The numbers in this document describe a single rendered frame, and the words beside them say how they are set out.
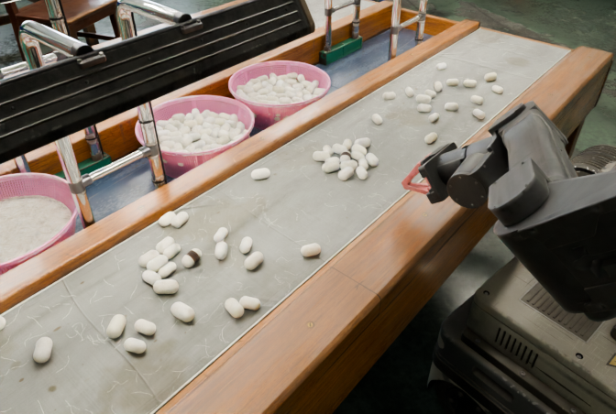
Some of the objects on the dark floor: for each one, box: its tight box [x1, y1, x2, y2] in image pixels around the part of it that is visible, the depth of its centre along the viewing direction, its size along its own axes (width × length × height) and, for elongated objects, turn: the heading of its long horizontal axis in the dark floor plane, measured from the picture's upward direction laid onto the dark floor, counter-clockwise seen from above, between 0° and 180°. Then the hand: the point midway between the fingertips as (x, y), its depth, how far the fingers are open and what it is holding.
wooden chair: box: [5, 0, 120, 62], centre depth 283 cm, size 44×43×91 cm
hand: (406, 184), depth 90 cm, fingers closed
